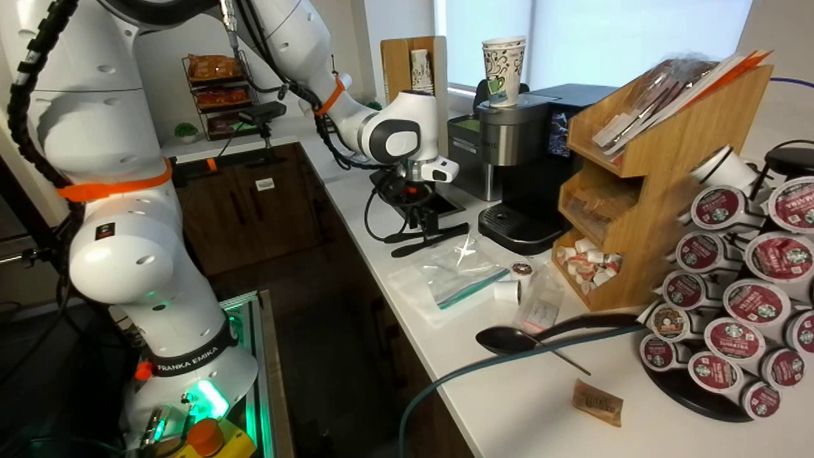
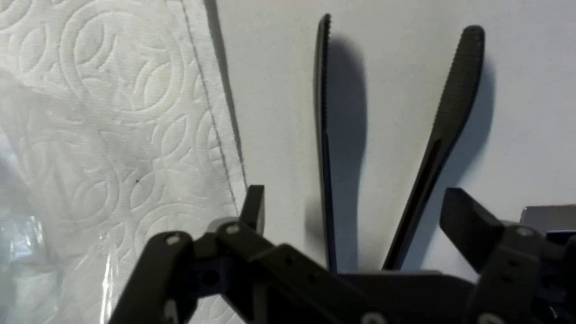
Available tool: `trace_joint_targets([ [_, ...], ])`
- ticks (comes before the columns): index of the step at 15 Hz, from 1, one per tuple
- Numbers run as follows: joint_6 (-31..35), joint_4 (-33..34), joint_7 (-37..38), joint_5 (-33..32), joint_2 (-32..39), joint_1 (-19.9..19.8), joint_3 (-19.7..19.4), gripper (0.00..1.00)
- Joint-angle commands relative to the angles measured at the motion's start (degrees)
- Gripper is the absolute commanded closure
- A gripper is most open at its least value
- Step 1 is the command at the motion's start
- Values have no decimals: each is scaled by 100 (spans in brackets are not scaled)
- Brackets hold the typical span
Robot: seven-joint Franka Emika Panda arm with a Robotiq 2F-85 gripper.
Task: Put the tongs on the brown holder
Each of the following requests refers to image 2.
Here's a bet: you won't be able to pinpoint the steel framed counter trash chute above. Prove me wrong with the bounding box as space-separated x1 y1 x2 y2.
517 203 576 237

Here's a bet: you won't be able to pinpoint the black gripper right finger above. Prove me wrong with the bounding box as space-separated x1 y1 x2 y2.
440 186 576 324

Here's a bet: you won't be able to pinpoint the black plastic tongs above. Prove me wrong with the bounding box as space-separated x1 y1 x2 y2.
314 12 489 273

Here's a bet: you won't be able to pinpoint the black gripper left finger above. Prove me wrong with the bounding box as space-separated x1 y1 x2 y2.
107 183 388 324

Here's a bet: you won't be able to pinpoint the clear plastic bag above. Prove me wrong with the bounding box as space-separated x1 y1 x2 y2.
0 59 156 324

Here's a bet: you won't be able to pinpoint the white embossed paper towel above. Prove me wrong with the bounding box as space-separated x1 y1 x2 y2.
0 0 253 324

